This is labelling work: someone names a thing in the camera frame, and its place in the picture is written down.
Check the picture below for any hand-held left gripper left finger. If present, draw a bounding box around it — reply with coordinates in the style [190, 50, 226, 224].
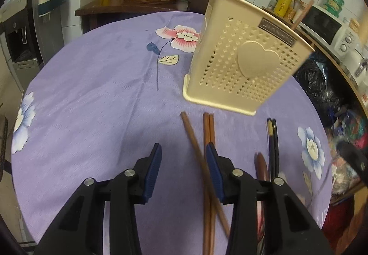
[34, 143, 163, 255]

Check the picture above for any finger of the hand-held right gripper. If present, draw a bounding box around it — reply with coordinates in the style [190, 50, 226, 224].
[336, 140, 368, 183]

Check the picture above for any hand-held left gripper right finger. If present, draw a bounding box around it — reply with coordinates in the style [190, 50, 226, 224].
[205, 142, 335, 255]

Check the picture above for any brown wooden chopstick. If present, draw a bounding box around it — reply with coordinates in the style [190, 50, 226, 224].
[293, 0, 314, 30]
[180, 111, 231, 238]
[202, 112, 211, 255]
[208, 113, 216, 255]

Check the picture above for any wooden-handled metal spoon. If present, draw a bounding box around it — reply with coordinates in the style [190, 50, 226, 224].
[255, 152, 270, 183]

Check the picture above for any black chopstick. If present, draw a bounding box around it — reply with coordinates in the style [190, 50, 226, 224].
[272, 119, 280, 179]
[267, 118, 275, 182]

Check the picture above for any cream perforated utensil holder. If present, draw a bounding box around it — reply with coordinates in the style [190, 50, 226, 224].
[182, 0, 316, 116]

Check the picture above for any colourful printed plastic bag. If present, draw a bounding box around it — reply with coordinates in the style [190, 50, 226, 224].
[329, 107, 368, 195]

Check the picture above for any light wooden shelf unit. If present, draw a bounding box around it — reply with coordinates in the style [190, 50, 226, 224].
[299, 25, 368, 109]

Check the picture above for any black plastic bag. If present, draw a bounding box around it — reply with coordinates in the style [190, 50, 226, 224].
[293, 51, 350, 126]

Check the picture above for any white thermos jug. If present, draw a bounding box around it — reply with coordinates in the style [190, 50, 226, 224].
[345, 45, 368, 84]

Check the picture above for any white microwave oven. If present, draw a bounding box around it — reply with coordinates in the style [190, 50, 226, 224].
[299, 4, 355, 55]

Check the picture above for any wooden chair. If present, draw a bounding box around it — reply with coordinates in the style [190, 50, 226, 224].
[0, 114, 9, 183]

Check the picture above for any stack of green bowls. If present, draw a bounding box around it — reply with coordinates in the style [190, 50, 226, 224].
[325, 0, 345, 12]

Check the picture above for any dark wooden side table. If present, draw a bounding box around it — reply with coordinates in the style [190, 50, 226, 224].
[75, 0, 190, 34]

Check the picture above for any grey water dispenser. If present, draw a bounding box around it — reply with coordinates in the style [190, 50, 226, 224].
[0, 0, 43, 89]

